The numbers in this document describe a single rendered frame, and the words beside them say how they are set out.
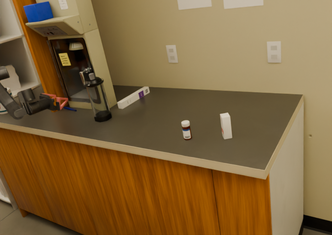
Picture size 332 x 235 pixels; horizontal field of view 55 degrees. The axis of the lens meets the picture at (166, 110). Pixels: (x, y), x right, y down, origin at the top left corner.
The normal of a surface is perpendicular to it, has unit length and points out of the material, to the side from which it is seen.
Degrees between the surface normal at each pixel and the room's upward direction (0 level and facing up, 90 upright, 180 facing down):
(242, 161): 0
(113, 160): 90
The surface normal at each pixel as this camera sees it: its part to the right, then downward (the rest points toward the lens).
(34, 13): -0.51, 0.43
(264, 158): -0.18, -0.90
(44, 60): 0.84, 0.08
